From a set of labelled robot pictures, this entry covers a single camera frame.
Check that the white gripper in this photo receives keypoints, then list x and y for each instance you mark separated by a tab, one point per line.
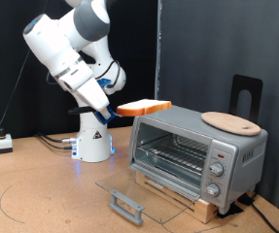
84	85

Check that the white bread slice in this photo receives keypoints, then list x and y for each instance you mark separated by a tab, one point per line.
142	108

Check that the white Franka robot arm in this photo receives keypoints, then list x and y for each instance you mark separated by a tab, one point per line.
90	139

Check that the silver oven knob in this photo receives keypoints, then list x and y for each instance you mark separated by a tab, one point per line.
212	190
216	169

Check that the silver toaster oven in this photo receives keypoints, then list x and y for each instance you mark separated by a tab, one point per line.
249	155

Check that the vertical metal pole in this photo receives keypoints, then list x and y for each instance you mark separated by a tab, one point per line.
159	48

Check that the emergency stop button box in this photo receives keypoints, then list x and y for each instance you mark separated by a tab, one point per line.
2	144

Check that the round wooden cutting board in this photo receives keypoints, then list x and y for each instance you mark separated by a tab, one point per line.
229	123

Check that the black metal bookend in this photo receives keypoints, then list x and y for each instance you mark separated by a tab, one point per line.
239	85

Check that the wooden slatted base block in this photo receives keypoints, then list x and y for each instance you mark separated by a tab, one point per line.
207	210

